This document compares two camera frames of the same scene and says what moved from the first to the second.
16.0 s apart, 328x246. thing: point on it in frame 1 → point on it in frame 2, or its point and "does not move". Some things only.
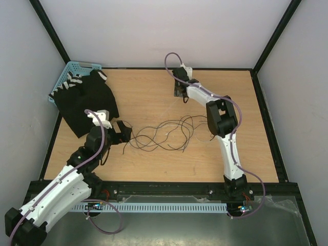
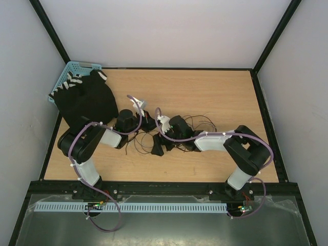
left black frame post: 41,14 does not move
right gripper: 177,93 → 157,148
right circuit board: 244,208 does not move
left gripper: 123,136 → 149,123
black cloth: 93,94 does not move
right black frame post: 282,24 does not move
